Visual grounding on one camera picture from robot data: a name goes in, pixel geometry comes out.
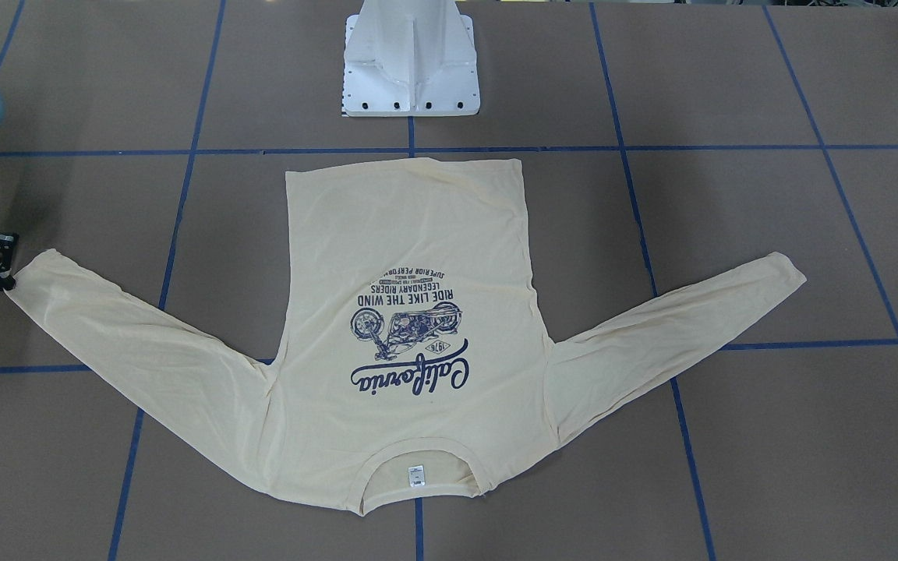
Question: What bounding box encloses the cream long-sleeve printed shirt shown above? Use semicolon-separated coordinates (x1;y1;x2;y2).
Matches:
9;157;806;516

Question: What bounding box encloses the white camera pedestal post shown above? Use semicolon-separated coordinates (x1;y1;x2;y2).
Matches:
341;1;481;118

